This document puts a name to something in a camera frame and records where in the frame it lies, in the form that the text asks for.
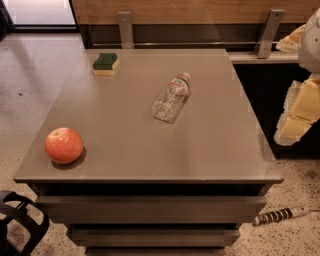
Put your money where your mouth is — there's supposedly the left metal bracket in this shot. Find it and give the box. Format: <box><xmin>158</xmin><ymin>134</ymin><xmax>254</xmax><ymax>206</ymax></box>
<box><xmin>117</xmin><ymin>11</ymin><xmax>134</xmax><ymax>49</ymax></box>

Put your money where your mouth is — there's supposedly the grey drawer cabinet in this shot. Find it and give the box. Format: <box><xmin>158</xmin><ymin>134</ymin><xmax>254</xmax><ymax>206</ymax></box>
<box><xmin>15</xmin><ymin>49</ymin><xmax>282</xmax><ymax>256</ymax></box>

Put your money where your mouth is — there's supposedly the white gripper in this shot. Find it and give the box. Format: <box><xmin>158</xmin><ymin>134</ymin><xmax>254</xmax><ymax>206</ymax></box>
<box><xmin>274</xmin><ymin>8</ymin><xmax>320</xmax><ymax>146</ymax></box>

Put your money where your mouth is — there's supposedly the green and yellow sponge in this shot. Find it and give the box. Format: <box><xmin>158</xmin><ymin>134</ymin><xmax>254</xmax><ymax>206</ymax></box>
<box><xmin>93</xmin><ymin>53</ymin><xmax>119</xmax><ymax>76</ymax></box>

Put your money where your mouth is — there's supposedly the red apple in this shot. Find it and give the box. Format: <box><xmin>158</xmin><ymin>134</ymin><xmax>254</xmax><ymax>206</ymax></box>
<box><xmin>45</xmin><ymin>127</ymin><xmax>84</xmax><ymax>164</ymax></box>

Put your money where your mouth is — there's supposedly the clear plastic water bottle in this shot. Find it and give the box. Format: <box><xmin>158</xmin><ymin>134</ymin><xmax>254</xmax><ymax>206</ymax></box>
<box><xmin>152</xmin><ymin>73</ymin><xmax>191</xmax><ymax>124</ymax></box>

